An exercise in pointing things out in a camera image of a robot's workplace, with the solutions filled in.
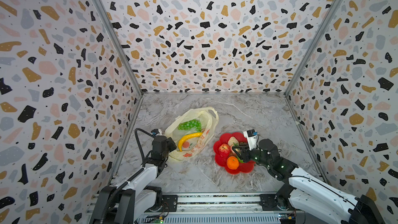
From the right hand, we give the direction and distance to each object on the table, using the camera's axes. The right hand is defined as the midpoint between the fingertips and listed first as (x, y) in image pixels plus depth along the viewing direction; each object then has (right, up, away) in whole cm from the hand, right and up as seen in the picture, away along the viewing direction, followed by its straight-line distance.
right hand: (235, 148), depth 78 cm
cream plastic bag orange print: (-24, +5, +22) cm, 33 cm away
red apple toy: (-5, -3, +7) cm, 9 cm away
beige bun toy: (0, +1, +12) cm, 12 cm away
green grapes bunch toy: (-23, +9, +20) cm, 32 cm away
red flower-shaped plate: (-3, -7, +8) cm, 11 cm away
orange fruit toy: (-1, -9, +4) cm, 10 cm away
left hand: (-34, +3, +11) cm, 35 cm away
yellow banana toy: (-27, +2, +16) cm, 31 cm away
